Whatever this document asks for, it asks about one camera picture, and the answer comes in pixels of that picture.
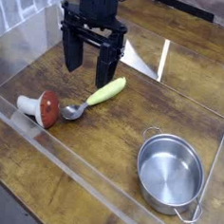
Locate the red cap toy mushroom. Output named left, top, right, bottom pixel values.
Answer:
left=16, top=91, right=60, bottom=129

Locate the green handled metal spoon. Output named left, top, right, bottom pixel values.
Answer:
left=61, top=77, right=127, bottom=121

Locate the black baseboard strip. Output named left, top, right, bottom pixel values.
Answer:
left=155, top=0, right=215, bottom=23

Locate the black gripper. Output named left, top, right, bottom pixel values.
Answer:
left=61, top=0, right=127, bottom=88

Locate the stainless steel pot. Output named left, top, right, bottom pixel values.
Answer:
left=137, top=126, right=204, bottom=224

